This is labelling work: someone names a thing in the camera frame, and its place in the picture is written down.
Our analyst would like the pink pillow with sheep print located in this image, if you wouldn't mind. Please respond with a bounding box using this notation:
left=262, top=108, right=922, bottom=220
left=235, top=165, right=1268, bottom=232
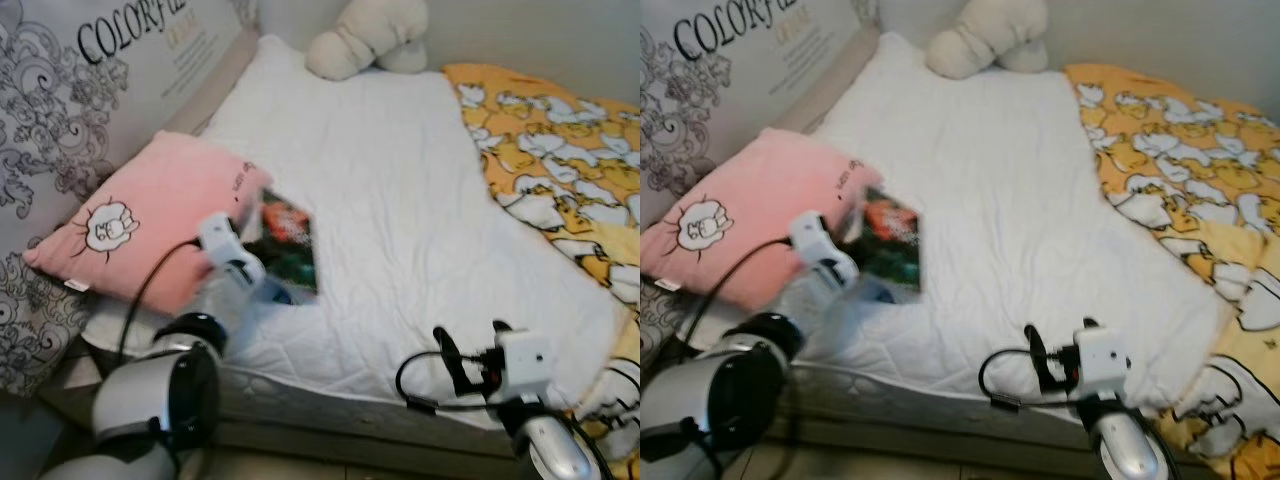
left=22, top=129, right=274, bottom=317
left=640, top=127, right=884, bottom=313

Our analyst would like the white quilted mattress pad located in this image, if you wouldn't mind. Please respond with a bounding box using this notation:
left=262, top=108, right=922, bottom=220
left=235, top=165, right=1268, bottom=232
left=700, top=31, right=1233, bottom=421
left=85, top=35, right=629, bottom=433

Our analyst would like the orange egg-character print duvet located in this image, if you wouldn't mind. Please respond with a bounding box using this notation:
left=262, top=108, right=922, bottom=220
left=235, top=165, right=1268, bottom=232
left=1062, top=63, right=1280, bottom=331
left=442, top=63, right=641, bottom=301

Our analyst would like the green printed book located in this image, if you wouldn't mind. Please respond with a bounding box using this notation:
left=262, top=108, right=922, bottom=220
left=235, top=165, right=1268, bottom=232
left=238, top=188, right=320, bottom=298
left=853, top=187, right=922, bottom=295

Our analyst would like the cream plush toy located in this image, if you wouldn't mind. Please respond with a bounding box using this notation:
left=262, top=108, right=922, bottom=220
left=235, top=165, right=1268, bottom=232
left=924, top=0, right=1050, bottom=80
left=304, top=0, right=432, bottom=82

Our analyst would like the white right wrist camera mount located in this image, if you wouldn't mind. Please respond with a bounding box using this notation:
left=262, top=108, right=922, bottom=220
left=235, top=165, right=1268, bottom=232
left=494, top=326, right=552, bottom=403
left=1074, top=323, right=1132, bottom=403

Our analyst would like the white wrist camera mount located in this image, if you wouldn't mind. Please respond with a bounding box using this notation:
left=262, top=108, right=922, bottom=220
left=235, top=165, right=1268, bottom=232
left=494, top=326, right=552, bottom=403
left=787, top=209, right=861, bottom=293
left=1074, top=323, right=1132, bottom=403
left=196, top=211, right=265, bottom=293

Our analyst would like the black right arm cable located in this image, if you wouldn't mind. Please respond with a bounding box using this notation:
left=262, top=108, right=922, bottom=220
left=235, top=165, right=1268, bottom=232
left=977, top=347, right=1081, bottom=412
left=394, top=349, right=501, bottom=414

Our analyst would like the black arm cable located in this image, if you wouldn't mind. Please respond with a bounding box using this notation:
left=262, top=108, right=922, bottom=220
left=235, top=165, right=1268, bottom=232
left=700, top=237, right=798, bottom=341
left=977, top=347, right=1081, bottom=412
left=117, top=237, right=208, bottom=363
left=394, top=349, right=501, bottom=414

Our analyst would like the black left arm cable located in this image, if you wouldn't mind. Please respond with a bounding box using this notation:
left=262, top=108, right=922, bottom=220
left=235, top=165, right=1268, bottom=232
left=117, top=237, right=208, bottom=363
left=700, top=237, right=798, bottom=341

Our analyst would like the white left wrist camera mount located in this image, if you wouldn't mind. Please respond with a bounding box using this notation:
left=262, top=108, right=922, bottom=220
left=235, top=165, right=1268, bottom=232
left=787, top=209, right=861, bottom=293
left=196, top=211, right=265, bottom=293

